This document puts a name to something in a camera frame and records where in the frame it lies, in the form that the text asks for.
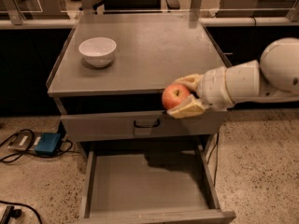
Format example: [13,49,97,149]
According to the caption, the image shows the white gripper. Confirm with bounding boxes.
[167,67,234,119]

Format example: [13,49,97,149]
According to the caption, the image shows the red apple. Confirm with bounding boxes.
[162,84,191,110]

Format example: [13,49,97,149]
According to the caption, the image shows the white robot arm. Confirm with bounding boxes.
[162,37,299,119]

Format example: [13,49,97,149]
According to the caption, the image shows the closed grey top drawer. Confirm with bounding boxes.
[61,110,227,142]

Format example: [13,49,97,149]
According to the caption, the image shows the grey drawer cabinet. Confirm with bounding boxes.
[46,12,241,224]

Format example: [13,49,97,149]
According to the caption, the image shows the open grey middle drawer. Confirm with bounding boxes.
[76,136,235,224]

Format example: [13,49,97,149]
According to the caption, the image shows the white ceramic bowl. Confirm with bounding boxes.
[78,37,117,68]

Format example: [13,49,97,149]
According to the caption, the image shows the grey side table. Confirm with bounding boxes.
[217,0,296,18]

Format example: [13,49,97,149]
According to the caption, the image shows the black office chair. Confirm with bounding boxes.
[80,0,180,14]

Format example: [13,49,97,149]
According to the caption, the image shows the blue power box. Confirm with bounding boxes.
[35,133,61,156]

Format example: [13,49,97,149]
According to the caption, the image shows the silver flat device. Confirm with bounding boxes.
[7,132,42,151]

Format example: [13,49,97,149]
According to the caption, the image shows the black device bottom left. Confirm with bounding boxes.
[0,205,22,224]

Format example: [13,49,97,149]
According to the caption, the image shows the black drawer handle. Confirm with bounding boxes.
[134,119,161,129]

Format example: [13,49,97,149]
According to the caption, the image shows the black floor cable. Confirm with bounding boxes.
[0,128,81,163]

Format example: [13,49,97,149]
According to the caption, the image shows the black cable bottom left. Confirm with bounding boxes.
[0,199,44,224]

